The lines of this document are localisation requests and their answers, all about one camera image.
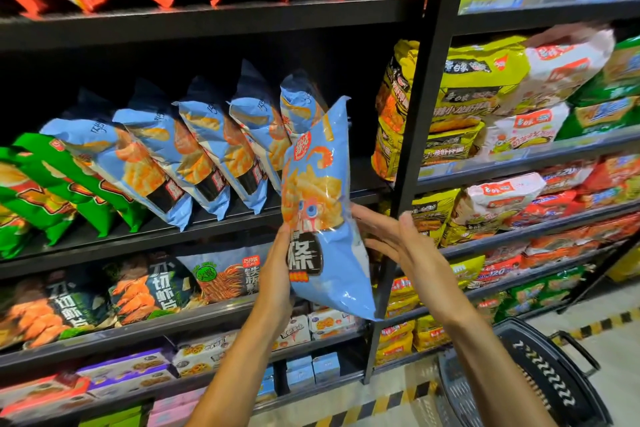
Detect person's right hand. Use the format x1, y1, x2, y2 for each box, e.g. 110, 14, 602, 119
350, 203, 471, 331

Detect person's left forearm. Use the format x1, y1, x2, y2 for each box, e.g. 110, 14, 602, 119
188, 316, 293, 427

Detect person's left hand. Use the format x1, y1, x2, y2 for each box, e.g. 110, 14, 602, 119
250, 222, 297, 338

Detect stack of light green bags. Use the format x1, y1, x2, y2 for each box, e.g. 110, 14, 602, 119
555, 36, 640, 143

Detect blue puffed snack bag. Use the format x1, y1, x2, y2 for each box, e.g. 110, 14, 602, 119
280, 94, 379, 321

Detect row of small blue boxes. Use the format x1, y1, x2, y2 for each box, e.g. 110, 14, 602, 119
256, 352, 343, 401

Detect black shopping basket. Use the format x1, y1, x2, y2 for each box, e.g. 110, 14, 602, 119
436, 318, 615, 427

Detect row of green snack bags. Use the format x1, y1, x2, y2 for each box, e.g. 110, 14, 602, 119
0, 131, 149, 261

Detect black metal shelf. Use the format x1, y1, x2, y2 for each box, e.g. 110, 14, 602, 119
0, 0, 640, 427

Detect row of blue snack bags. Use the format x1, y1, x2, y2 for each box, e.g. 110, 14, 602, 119
40, 59, 329, 233

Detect dark shrimp chip bags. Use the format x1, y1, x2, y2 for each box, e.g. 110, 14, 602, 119
0, 272, 109, 351
178, 244, 273, 305
105, 254, 201, 328

